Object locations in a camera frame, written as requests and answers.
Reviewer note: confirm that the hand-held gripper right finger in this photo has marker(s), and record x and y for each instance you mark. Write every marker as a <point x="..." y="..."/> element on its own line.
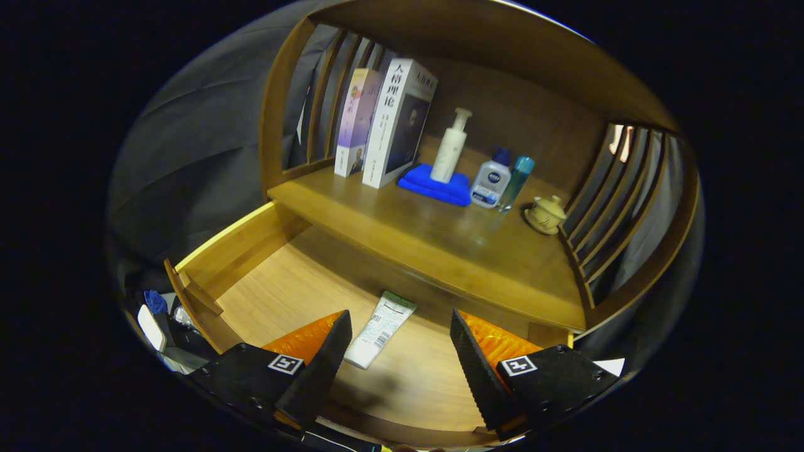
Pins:
<point x="477" y="376"/>

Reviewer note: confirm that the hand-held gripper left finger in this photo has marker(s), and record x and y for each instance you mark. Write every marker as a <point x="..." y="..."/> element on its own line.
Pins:
<point x="323" y="370"/>

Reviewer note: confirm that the white tube with green end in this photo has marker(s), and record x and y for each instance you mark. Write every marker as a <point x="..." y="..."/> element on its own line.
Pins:
<point x="383" y="326"/>

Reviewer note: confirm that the wooden drawer with black knob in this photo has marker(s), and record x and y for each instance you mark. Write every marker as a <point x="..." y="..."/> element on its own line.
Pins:
<point x="301" y="295"/>

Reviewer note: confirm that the wooden countertop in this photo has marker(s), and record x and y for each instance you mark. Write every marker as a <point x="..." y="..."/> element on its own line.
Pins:
<point x="452" y="245"/>

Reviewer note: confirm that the wooden cabinet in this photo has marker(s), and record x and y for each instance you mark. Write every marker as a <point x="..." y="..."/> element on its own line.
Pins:
<point x="534" y="119"/>

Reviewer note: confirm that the cream lidded teacup with saucer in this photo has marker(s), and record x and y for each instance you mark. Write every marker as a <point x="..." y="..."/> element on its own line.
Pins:
<point x="545" y="215"/>

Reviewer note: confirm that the white flat object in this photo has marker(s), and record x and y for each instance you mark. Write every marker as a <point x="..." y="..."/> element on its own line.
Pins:
<point x="151" y="328"/>

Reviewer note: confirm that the small blue object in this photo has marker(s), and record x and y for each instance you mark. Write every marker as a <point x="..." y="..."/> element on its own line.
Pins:
<point x="154" y="301"/>

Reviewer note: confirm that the white bottle with blue pump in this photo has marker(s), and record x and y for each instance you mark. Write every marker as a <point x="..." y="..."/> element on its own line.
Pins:
<point x="490" y="185"/>

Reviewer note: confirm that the blue folded cloth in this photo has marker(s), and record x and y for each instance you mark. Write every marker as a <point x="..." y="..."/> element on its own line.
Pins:
<point x="427" y="185"/>

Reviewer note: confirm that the teal clear bottle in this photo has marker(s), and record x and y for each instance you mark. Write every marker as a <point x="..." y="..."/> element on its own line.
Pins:
<point x="518" y="179"/>

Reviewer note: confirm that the white book with portrait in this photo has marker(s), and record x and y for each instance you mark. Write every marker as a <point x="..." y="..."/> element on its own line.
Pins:
<point x="383" y="132"/>

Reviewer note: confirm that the purple book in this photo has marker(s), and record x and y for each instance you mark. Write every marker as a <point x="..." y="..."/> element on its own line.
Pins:
<point x="355" y="125"/>

